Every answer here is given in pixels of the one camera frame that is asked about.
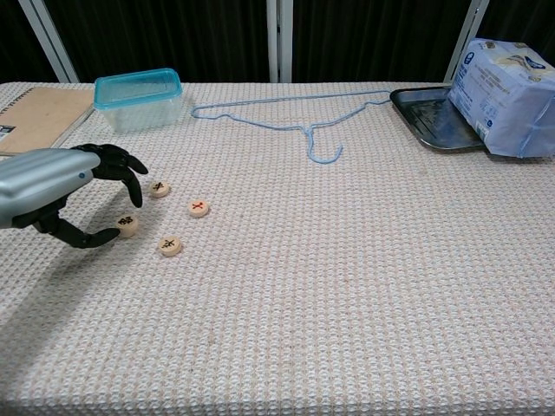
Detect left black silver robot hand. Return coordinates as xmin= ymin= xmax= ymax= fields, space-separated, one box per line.
xmin=0 ymin=143 xmax=149 ymax=250

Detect bold black character chess piece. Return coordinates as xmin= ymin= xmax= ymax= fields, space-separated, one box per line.
xmin=115 ymin=214 xmax=140 ymax=233

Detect red cross-mark wooden chess piece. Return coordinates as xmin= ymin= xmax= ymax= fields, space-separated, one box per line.
xmin=187 ymin=199 xmax=211 ymax=219

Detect beige cloth-covered table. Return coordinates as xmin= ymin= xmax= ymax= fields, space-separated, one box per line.
xmin=0 ymin=81 xmax=555 ymax=416

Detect brown spiral notebook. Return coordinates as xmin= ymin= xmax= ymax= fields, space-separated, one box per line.
xmin=0 ymin=86 xmax=96 ymax=157

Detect clear container teal lid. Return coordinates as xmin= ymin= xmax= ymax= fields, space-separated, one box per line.
xmin=93 ymin=68 xmax=183 ymax=134

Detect black pleated curtain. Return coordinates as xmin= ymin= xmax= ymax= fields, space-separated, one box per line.
xmin=0 ymin=0 xmax=555 ymax=84

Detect dark metal tray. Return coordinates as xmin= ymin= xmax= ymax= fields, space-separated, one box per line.
xmin=388 ymin=85 xmax=489 ymax=153

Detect blue tissue pack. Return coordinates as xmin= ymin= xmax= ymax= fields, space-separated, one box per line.
xmin=447 ymin=37 xmax=555 ymax=159

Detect grey slanted frame post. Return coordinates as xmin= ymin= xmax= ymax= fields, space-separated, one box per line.
xmin=16 ymin=0 xmax=82 ymax=83
xmin=442 ymin=0 xmax=490 ymax=83

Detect light blue wire hanger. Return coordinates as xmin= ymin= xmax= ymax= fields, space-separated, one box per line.
xmin=191 ymin=88 xmax=394 ymax=165

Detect grey upright frame post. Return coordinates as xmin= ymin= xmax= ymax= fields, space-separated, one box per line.
xmin=265 ymin=0 xmax=294 ymax=83

